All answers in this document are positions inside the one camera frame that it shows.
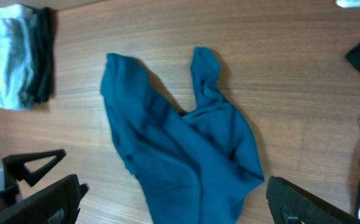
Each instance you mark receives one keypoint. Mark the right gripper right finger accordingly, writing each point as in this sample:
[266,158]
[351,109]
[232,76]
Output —
[289,203]

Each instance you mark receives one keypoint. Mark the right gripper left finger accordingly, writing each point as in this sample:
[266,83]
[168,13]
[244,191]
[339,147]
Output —
[57,203]

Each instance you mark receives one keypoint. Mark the blue t-shirt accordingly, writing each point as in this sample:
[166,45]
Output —
[193,168]

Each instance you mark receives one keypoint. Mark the folded black garment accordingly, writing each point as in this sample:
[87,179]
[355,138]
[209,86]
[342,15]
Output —
[41,44]

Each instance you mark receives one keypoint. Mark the folded light blue jeans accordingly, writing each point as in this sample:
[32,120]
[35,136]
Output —
[17,66]

